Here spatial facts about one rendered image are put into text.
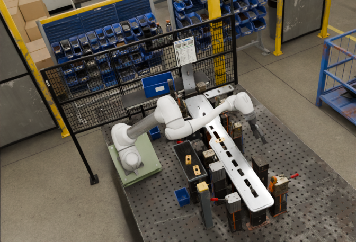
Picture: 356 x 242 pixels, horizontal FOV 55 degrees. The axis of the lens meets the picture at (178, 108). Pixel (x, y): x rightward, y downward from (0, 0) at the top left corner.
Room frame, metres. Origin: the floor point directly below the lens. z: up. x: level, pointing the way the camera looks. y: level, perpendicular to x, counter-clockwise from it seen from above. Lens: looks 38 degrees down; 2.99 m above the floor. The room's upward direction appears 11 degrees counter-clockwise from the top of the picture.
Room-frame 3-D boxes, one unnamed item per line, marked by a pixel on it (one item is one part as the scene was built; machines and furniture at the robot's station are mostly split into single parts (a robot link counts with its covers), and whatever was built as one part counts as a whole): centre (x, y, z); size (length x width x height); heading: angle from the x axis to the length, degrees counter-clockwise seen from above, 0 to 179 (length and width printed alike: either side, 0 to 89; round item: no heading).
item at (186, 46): (3.00, -0.18, 1.30); 0.23 x 0.02 x 0.31; 102
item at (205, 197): (1.44, -0.06, 0.92); 0.08 x 0.08 x 0.44; 12
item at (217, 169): (1.63, -0.19, 0.90); 0.13 x 0.10 x 0.41; 102
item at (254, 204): (1.97, -0.30, 1.00); 1.38 x 0.22 x 0.02; 12
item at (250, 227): (1.37, -0.42, 0.84); 0.18 x 0.06 x 0.29; 102
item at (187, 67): (2.70, -0.15, 1.17); 0.12 x 0.01 x 0.34; 102
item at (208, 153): (1.80, -0.17, 0.89); 0.13 x 0.11 x 0.38; 102
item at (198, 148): (1.85, -0.10, 0.90); 0.05 x 0.05 x 0.40; 12
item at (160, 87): (2.82, 0.14, 1.10); 0.30 x 0.17 x 0.13; 96
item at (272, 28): (5.23, -2.02, 0.36); 0.50 x 0.50 x 0.73
